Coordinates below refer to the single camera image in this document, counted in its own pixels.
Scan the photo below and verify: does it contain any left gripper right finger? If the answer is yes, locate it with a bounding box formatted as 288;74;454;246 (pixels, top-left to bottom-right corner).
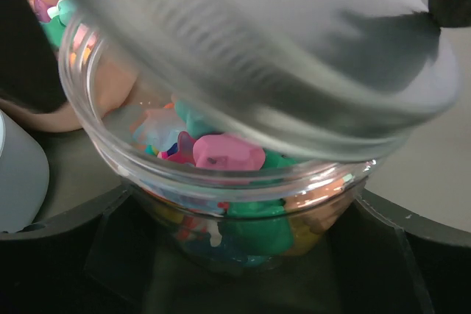
327;188;471;314

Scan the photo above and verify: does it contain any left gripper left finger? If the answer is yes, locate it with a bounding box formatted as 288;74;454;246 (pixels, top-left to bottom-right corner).
1;188;155;313

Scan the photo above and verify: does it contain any clear plastic jar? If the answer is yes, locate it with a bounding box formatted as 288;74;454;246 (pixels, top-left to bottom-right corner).
58;13;378;276

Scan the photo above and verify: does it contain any clear round jar lid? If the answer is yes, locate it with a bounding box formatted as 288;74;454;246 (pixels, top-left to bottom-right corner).
75;0;461;162

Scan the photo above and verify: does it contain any pink tray of star candies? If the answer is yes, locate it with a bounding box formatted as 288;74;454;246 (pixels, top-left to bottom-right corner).
0;0;141;134

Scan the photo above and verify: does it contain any light blue tray of gummies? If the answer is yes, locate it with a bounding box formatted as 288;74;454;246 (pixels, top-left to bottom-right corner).
1;113;49;233

